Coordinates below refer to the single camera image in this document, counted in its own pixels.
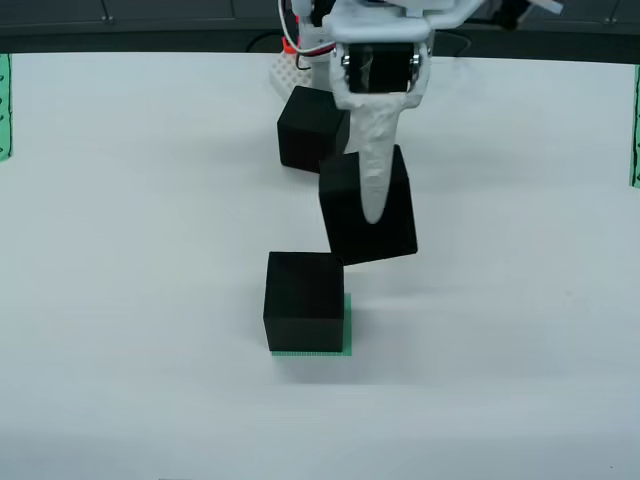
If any black cube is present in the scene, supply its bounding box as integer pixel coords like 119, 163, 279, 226
276, 85, 352, 175
318, 144, 419, 267
262, 251, 346, 353

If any orange black table clamp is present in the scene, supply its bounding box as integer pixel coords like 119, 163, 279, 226
281, 14, 302, 54

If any green striped square marker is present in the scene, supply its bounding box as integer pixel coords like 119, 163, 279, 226
269, 292, 353, 358

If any dark cabinet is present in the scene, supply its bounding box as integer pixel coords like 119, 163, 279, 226
0, 0, 640, 56

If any green paper strip with arrows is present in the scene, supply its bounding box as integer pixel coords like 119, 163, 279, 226
626, 64, 640, 189
0, 53, 16, 165

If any red white servo cable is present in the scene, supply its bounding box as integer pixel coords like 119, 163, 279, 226
277, 0, 337, 71

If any black camera cable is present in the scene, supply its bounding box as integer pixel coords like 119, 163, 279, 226
432, 27, 474, 61

